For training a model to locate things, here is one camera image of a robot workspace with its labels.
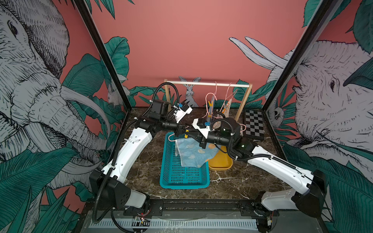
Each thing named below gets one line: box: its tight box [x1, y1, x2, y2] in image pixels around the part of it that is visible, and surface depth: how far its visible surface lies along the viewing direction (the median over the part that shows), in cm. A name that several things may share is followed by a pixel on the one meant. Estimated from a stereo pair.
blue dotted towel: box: [175, 137, 219, 168], surface depth 81 cm
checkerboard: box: [244, 108, 265, 139], surface depth 110 cm
